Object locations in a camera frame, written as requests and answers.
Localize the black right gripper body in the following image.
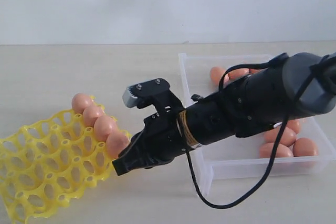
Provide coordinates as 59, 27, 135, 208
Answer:
131, 114, 189, 168

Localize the brown egg packed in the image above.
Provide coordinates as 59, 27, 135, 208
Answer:
93, 115, 116, 142
71, 93, 93, 114
82, 105, 104, 127
106, 131, 130, 159

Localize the yellow plastic egg tray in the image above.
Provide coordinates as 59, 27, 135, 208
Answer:
1, 109, 114, 223

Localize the brown egg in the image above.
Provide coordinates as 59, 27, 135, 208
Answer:
292, 137, 319, 157
209, 66, 225, 86
287, 119, 306, 134
259, 142, 294, 159
228, 68, 250, 81

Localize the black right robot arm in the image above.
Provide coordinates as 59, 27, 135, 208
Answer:
113, 52, 335, 175

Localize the clear plastic bin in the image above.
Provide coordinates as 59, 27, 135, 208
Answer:
178, 52, 335, 195

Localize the brown egg second row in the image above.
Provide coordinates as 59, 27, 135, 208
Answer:
264, 126, 297, 147

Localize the black camera cable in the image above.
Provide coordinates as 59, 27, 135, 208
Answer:
185, 56, 336, 209

